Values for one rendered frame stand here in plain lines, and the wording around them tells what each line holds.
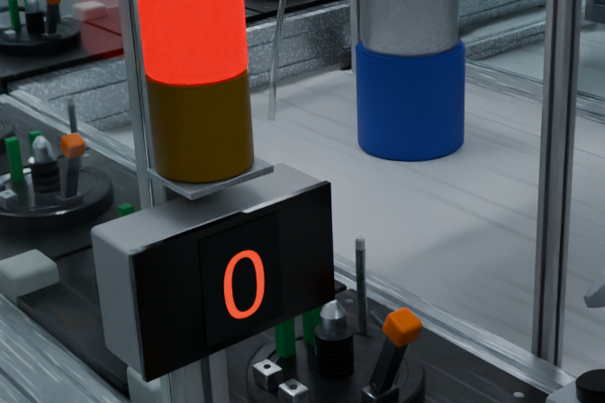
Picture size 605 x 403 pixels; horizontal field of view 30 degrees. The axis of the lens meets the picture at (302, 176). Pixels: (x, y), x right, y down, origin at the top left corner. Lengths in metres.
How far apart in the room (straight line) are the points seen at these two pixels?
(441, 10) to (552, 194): 0.67
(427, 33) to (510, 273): 0.40
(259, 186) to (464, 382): 0.37
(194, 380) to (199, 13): 0.22
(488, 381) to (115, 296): 0.43
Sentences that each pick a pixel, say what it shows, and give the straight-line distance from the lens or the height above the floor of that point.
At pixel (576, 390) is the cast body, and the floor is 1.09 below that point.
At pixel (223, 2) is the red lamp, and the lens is 0.52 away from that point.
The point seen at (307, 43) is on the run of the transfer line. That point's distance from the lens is 1.99.
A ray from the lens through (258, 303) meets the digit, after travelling 0.59.
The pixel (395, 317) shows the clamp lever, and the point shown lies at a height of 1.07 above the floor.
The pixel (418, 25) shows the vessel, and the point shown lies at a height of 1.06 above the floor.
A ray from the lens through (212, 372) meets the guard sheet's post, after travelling 0.65.
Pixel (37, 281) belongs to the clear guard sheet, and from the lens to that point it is 0.58.
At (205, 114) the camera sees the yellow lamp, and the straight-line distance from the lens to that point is 0.53.
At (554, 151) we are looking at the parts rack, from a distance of 0.91.
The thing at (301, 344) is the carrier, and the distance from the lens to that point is 0.92.
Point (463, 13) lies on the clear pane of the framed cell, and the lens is 1.92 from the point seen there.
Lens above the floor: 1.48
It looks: 23 degrees down
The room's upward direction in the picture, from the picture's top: 3 degrees counter-clockwise
